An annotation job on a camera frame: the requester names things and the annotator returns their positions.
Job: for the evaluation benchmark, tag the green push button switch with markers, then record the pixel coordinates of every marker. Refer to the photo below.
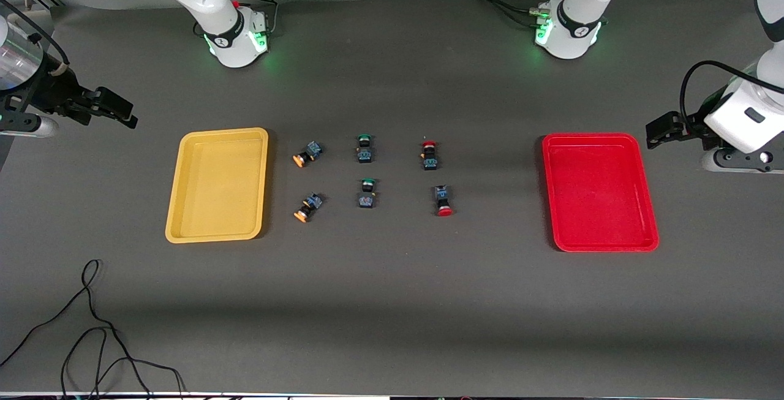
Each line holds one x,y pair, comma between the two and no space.
365,154
366,199

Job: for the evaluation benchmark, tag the red push button switch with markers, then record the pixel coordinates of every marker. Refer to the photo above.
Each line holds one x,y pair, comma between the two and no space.
430,160
442,195

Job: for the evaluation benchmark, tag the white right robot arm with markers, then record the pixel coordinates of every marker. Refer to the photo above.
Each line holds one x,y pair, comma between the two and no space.
226,26

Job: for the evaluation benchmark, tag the red plastic tray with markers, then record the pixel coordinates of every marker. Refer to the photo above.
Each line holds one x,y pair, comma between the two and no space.
600,198

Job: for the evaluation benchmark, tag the yellow push button switch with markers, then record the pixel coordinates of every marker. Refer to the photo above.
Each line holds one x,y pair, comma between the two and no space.
311,202
311,150

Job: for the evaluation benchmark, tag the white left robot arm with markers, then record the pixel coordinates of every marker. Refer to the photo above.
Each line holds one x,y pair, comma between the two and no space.
576,20

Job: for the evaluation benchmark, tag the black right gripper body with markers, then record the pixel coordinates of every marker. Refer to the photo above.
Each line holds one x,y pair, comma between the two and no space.
54,95

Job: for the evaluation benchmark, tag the dark grey table mat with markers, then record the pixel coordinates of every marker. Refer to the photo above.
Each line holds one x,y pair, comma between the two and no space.
392,302

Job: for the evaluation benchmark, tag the yellow plastic tray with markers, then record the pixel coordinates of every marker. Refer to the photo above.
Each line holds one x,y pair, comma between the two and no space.
214,192

